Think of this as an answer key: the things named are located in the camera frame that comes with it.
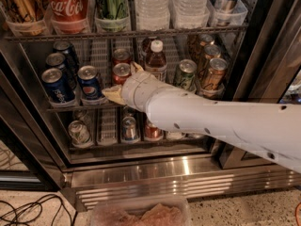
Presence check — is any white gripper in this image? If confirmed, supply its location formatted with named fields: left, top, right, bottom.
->
left=102, top=61, right=166, bottom=112

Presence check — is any red coke can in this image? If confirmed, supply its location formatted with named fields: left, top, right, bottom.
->
left=112, top=63, right=132, bottom=85
left=112, top=48, right=132, bottom=65

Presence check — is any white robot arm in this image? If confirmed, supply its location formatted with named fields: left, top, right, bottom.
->
left=103, top=62, right=301, bottom=173

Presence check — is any front right pepsi can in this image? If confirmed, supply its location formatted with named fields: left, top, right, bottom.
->
left=77, top=65, right=105, bottom=105

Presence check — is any pepsi can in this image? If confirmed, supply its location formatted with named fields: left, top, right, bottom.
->
left=41, top=68, right=75, bottom=104
left=45, top=52, right=76, bottom=89
left=53, top=41, right=79, bottom=73
left=77, top=65, right=105, bottom=105

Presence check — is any bottom shelf blue silver can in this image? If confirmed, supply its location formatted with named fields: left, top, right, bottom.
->
left=121, top=116, right=137, bottom=141

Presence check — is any rear left pepsi can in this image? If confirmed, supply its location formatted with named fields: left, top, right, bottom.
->
left=53, top=41, right=79, bottom=73

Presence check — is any bottom shelf red can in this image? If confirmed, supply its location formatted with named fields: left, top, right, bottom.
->
left=144, top=120, right=163, bottom=141

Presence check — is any green can middle shelf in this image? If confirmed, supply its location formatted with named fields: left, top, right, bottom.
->
left=173, top=59, right=197, bottom=90

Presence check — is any front left pepsi can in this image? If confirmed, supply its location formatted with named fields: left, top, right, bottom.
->
left=41, top=68, right=75, bottom=104

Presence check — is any top shelf green can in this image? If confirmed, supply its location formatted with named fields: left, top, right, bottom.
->
left=96, top=0, right=129, bottom=32

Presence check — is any bottom shelf silver green can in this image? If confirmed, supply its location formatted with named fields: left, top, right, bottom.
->
left=68, top=121, right=91, bottom=148

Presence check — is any middle left pepsi can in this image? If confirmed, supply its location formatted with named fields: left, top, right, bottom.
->
left=45, top=52, right=76, bottom=89

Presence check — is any steel fridge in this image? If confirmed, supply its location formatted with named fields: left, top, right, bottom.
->
left=1, top=0, right=301, bottom=210

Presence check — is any rear gold can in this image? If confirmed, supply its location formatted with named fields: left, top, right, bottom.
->
left=187, top=34, right=214, bottom=64

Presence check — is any middle gold can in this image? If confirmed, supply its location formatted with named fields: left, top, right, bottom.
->
left=198, top=44, right=221, bottom=78

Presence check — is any front gold can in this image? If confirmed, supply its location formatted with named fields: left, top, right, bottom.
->
left=201, top=58, right=228, bottom=90

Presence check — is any top shelf coca-cola can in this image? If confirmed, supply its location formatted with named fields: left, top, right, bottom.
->
left=49, top=0, right=88, bottom=34

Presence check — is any top shelf gold can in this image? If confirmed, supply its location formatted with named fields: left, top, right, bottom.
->
left=4, top=0, right=44, bottom=36

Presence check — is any brown tea bottle white cap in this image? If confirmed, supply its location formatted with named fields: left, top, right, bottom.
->
left=145, top=40, right=167, bottom=82

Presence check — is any left water bottle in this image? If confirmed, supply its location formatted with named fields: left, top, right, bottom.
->
left=135, top=0, right=170, bottom=31

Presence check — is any water bottle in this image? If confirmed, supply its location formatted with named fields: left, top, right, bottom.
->
left=135, top=0, right=170, bottom=31
left=171, top=0, right=209, bottom=29

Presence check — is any right water bottle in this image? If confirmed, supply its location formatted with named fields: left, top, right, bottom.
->
left=171, top=0, right=209, bottom=29

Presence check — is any clear plastic container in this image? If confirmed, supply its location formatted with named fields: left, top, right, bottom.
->
left=90, top=195, right=190, bottom=226

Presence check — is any black floor cable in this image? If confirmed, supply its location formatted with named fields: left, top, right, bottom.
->
left=0, top=193, right=78, bottom=226

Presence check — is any orange cable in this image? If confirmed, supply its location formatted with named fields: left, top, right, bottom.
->
left=294, top=202, right=301, bottom=226

